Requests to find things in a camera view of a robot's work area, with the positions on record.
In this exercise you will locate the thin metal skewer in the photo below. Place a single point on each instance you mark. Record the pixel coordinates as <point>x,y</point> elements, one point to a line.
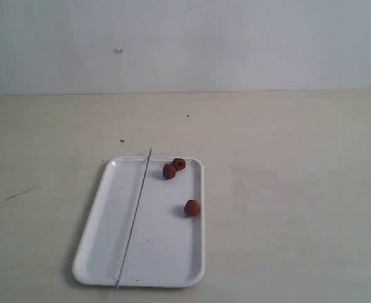
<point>117,285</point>

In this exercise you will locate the white plastic tray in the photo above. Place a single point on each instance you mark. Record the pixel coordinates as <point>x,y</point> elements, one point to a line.
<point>167,248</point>

